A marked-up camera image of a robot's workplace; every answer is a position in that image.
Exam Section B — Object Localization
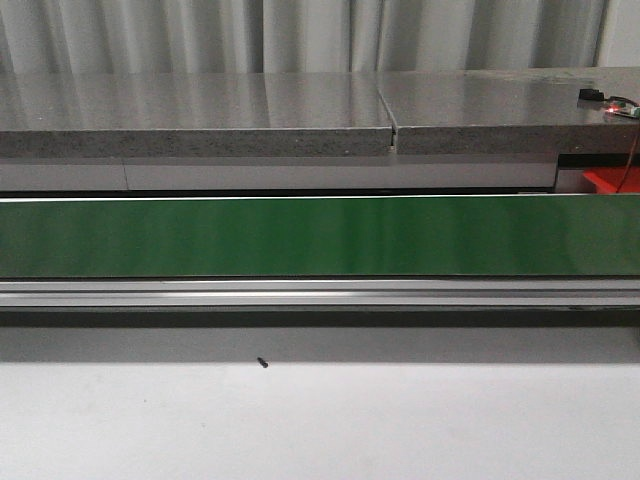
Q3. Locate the small green circuit board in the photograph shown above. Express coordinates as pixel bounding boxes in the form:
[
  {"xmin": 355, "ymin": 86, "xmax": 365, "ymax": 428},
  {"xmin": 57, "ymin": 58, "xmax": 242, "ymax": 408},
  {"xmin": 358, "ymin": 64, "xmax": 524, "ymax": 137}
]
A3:
[{"xmin": 605, "ymin": 101, "xmax": 640, "ymax": 120}]

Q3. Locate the red plastic bin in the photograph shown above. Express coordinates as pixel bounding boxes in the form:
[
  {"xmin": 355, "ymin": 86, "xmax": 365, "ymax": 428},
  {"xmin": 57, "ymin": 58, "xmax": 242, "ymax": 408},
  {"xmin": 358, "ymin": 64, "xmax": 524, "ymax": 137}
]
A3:
[{"xmin": 583, "ymin": 167, "xmax": 640, "ymax": 194}]

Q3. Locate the aluminium conveyor frame rail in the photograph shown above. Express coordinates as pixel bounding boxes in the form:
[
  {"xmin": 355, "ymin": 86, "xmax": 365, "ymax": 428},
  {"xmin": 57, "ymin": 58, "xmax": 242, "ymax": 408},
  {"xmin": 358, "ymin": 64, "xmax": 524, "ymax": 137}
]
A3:
[{"xmin": 1, "ymin": 279, "xmax": 639, "ymax": 309}]

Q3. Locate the grey stone countertop slab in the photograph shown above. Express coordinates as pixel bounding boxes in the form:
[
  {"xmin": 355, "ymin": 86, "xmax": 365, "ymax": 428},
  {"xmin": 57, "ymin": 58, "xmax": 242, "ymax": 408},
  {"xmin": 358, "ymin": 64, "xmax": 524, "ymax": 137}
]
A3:
[
  {"xmin": 377, "ymin": 67, "xmax": 639, "ymax": 155},
  {"xmin": 1, "ymin": 73, "xmax": 394, "ymax": 158}
]

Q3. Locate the green conveyor belt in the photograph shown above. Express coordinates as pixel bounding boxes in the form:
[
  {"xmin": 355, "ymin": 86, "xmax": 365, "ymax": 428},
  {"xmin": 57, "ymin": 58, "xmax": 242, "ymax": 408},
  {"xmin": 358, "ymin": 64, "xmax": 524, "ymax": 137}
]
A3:
[{"xmin": 1, "ymin": 195, "xmax": 639, "ymax": 278}]

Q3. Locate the grey stone countertop left slab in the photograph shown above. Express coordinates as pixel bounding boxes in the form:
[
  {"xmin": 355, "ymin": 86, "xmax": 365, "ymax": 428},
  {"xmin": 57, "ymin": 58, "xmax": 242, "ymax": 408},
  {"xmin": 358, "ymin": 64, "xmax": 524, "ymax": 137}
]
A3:
[{"xmin": 1, "ymin": 73, "xmax": 394, "ymax": 158}]

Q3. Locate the grey stone countertop right slab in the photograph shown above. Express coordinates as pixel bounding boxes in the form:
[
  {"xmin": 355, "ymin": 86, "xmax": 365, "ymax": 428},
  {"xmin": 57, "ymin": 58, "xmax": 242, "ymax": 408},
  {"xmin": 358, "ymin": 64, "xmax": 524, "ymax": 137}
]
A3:
[{"xmin": 377, "ymin": 67, "xmax": 639, "ymax": 155}]

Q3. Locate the white cabinet front panel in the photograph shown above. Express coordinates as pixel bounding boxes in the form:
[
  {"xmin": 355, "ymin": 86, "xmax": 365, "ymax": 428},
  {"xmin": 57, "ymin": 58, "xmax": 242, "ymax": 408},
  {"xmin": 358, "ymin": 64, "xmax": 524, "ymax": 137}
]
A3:
[{"xmin": 1, "ymin": 153, "xmax": 558, "ymax": 192}]

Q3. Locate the black sensor module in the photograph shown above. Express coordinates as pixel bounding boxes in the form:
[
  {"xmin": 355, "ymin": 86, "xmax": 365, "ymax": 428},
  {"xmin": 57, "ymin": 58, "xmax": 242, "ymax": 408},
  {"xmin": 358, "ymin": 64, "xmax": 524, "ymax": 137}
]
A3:
[{"xmin": 578, "ymin": 88, "xmax": 605, "ymax": 102}]

